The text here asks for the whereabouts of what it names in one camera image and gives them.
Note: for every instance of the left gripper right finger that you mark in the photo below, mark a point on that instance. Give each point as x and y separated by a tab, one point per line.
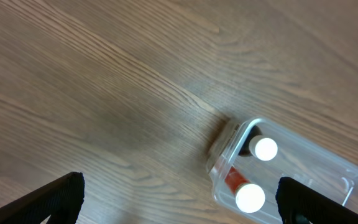
299	204

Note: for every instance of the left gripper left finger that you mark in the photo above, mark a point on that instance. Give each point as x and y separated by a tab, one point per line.
59	201

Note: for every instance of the orange pill bottle white cap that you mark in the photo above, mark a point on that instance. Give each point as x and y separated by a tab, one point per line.
249	197

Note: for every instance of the clear plastic container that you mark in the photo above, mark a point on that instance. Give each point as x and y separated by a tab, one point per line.
297	157

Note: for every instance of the dark bottle white cap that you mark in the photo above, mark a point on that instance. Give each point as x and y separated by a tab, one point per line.
259	145

